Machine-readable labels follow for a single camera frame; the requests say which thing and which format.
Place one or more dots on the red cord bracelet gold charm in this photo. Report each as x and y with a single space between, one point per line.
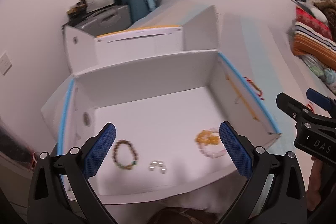
257 90

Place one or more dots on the white wall socket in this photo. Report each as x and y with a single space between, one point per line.
5 63

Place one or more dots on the white pillow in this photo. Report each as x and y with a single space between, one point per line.
318 14

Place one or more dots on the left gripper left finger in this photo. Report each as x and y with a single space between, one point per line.
48 201

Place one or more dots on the striped orange red pillow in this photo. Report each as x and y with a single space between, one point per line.
313 37

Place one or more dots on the grey suitcase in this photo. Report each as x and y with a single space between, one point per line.
102 21

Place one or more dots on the brown fuzzy blanket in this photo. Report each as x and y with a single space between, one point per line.
329 10

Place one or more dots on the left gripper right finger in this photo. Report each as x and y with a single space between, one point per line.
274 191

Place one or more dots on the blue yellow cardboard box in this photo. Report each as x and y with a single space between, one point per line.
158 103

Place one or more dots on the floral patterned pillow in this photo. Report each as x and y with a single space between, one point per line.
324 73

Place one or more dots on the teal suitcase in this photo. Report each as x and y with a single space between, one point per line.
139 8

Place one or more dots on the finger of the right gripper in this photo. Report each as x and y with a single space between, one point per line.
295 110
322 101

